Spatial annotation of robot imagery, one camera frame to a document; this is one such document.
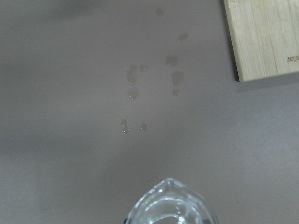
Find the clear glass cup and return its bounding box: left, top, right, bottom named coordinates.
left=124, top=178, right=220, bottom=224

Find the bamboo cutting board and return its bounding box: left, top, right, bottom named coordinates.
left=223, top=0, right=299, bottom=82

